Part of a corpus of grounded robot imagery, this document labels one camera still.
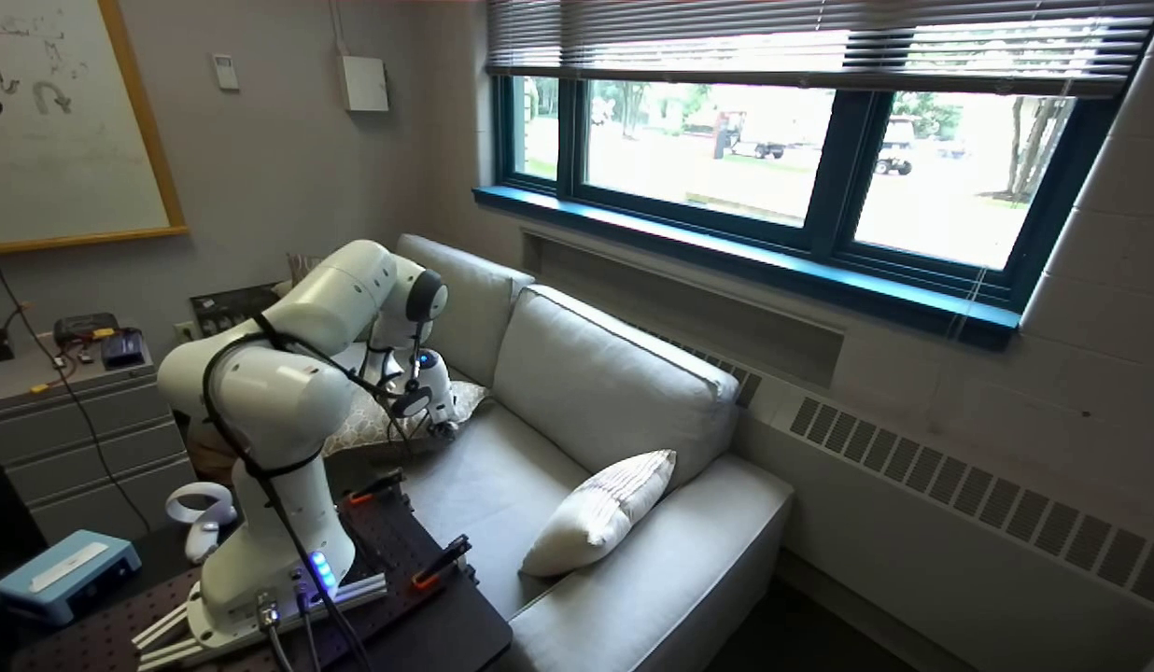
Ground dark horizontal window blinds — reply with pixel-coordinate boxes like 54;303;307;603
481;0;1154;101

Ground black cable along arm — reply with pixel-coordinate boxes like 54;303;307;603
196;310;445;672

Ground dark device with purple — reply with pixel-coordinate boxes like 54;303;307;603
97;330;153;372

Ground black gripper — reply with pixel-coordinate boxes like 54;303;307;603
387;378;461;448

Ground black wire tray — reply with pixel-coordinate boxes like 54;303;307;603
186;279;287;343

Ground black robot table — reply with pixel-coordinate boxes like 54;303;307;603
7;453;515;672

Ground white VR controller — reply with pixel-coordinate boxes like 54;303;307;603
160;478;241;567

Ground baseboard heater grille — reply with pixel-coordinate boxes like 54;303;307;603
739;369;1154;611

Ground black electronic device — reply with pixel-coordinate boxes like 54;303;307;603
50;310;121;352

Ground grey two-seat sofa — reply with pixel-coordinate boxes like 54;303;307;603
231;231;794;672

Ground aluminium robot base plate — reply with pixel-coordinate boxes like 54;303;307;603
128;567;395;672

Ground octagon patterned square pillow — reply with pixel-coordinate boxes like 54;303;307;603
316;369;494;461

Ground black orange clamp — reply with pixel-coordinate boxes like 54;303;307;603
342;461;410;511
404;531;472;596

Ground small cream lumbar pillow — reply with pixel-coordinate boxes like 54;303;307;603
515;444;678;583

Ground wood-framed whiteboard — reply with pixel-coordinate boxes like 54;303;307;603
0;0;195;256

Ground light blue box device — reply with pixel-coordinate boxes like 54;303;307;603
0;525;145;628

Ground white wall box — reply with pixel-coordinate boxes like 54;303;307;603
341;47;392;119

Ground grey drawer cabinet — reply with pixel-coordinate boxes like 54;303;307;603
0;339;196;546

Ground wide blue-framed window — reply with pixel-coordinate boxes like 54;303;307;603
469;67;1121;337

